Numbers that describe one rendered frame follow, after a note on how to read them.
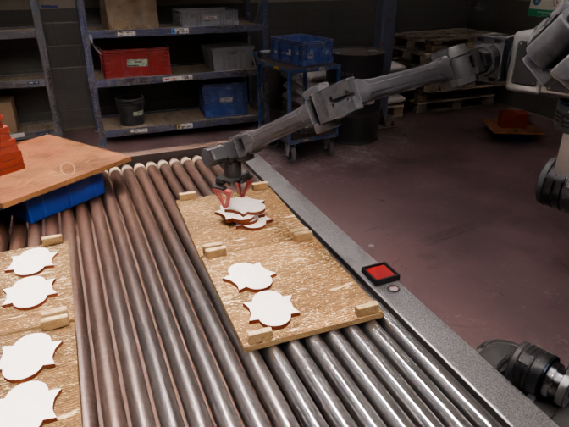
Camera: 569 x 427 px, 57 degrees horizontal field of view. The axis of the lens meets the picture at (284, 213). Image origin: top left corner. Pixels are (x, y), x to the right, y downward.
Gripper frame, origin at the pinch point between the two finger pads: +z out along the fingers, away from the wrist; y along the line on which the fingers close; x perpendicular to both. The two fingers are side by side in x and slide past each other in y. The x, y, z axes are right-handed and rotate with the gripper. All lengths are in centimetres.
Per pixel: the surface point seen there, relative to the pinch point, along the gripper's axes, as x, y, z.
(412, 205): -1, -236, 100
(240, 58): -232, -344, 32
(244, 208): 6.3, 3.2, 0.0
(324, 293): 46, 26, 4
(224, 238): 7.3, 15.4, 4.7
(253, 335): 41, 52, 1
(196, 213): -10.7, 6.1, 5.2
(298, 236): 27.7, 6.4, 2.3
